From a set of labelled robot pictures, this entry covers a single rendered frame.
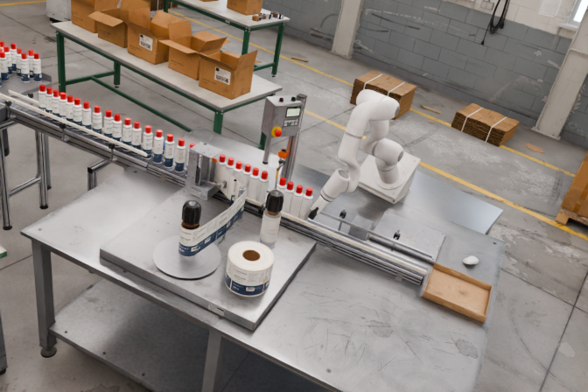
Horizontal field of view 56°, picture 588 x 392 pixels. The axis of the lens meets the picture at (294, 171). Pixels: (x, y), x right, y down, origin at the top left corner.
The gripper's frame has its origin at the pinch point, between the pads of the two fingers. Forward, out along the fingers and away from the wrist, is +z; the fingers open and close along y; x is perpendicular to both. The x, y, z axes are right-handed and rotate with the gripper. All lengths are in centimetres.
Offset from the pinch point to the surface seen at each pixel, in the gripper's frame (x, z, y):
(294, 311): 21, 5, 57
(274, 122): -43, -31, 0
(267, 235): -10.4, 2.5, 32.1
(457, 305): 80, -20, 13
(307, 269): 14.8, 6.6, 28.4
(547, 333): 175, 37, -110
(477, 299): 89, -21, -1
